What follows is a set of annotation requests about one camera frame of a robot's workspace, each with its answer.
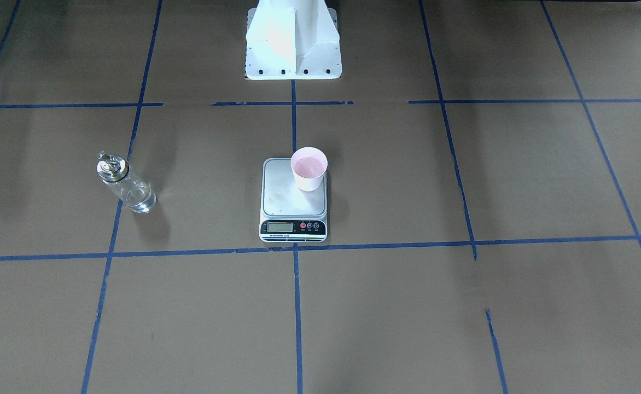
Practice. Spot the pink plastic cup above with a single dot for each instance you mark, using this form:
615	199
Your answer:
308	165

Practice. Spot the grey digital kitchen scale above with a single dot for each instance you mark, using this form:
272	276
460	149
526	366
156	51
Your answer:
287	213

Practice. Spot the glass sauce dispenser bottle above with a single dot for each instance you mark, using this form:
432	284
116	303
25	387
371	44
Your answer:
118	175

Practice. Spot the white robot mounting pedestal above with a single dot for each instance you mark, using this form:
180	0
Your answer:
292	40

